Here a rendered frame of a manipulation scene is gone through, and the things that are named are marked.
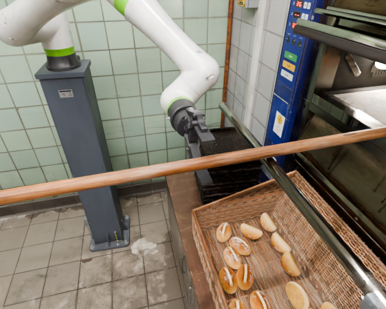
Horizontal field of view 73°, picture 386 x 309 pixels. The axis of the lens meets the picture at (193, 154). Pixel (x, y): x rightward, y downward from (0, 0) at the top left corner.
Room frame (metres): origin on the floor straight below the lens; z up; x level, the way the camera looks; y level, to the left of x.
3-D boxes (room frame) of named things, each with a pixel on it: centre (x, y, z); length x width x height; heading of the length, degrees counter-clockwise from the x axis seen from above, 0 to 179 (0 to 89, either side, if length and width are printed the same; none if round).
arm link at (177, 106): (0.72, 0.02, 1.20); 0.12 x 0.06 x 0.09; 105
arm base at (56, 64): (1.28, 0.60, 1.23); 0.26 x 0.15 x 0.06; 11
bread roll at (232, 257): (0.63, -0.16, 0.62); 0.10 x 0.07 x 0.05; 22
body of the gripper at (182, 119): (0.65, 0.01, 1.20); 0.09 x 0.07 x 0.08; 15
